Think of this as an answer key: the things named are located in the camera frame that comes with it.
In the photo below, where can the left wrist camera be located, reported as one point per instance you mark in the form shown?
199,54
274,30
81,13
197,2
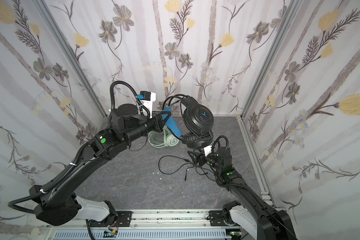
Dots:
147,99

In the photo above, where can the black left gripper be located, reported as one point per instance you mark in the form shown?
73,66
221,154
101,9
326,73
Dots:
158,122

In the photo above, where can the mint green over-ear headphones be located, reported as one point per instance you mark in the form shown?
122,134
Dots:
163,139

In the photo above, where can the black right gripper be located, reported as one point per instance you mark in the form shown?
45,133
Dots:
200,158

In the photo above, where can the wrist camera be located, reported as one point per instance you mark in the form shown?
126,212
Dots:
147,99
208,150

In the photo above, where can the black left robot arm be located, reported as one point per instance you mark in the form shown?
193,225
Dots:
57,203

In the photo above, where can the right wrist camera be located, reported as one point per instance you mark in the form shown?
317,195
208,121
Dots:
208,150

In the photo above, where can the black and blue headphones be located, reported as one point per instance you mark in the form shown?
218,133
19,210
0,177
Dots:
197,118

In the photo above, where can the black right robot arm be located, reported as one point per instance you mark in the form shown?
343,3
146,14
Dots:
258,218

